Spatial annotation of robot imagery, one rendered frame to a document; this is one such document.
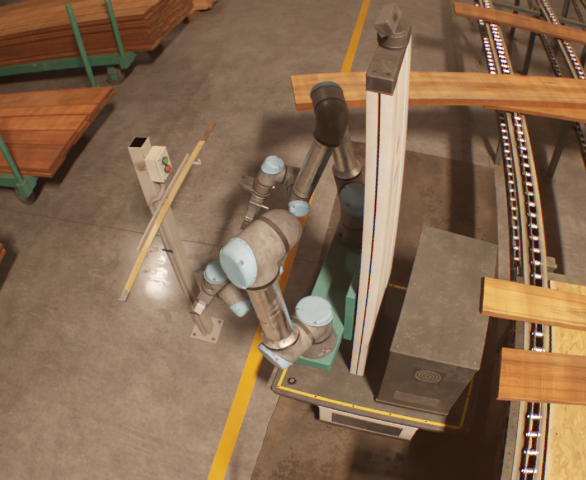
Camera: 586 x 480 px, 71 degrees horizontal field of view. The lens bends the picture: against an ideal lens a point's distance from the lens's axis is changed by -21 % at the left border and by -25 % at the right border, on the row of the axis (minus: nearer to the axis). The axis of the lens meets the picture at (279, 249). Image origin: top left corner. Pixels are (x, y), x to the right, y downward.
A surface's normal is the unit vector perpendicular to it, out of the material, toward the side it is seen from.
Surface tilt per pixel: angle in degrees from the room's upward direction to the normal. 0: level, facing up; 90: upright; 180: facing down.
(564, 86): 0
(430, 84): 0
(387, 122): 90
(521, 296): 0
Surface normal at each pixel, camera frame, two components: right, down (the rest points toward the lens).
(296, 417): -0.08, -0.61
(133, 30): -0.26, 0.78
